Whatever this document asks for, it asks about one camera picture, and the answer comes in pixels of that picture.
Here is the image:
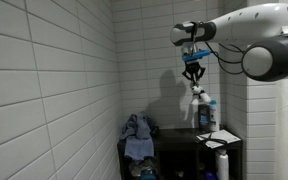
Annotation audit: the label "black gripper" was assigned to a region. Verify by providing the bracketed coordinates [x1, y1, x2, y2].
[183, 61, 205, 86]

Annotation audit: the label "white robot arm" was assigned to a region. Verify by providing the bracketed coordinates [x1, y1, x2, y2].
[170, 3, 288, 82]

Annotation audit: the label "dark wooden cabinet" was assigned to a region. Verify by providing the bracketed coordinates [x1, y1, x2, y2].
[117, 128, 243, 180]

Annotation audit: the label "white bottle blue cap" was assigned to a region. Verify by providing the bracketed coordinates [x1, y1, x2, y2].
[209, 100, 219, 132]

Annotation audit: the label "dark body wash bottle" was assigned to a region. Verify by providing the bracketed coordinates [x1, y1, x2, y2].
[198, 104, 210, 132]

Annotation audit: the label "black scissors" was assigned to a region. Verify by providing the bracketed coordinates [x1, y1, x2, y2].
[201, 133, 228, 145]

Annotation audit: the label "white paper sheets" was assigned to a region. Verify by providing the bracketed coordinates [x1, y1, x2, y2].
[197, 130, 240, 149]

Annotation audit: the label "blue towel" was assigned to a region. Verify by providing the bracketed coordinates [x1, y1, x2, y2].
[119, 112, 154, 164]

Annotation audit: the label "white paper towel roll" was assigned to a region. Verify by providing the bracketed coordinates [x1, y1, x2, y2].
[215, 149, 229, 180]

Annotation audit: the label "blue bottle on shelf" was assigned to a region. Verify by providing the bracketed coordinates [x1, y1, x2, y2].
[204, 172, 217, 180]

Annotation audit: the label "blue wrist mount ring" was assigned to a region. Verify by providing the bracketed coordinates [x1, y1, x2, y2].
[181, 49, 212, 63]

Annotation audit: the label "black cable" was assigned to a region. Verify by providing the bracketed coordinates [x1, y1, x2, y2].
[189, 21, 252, 76]

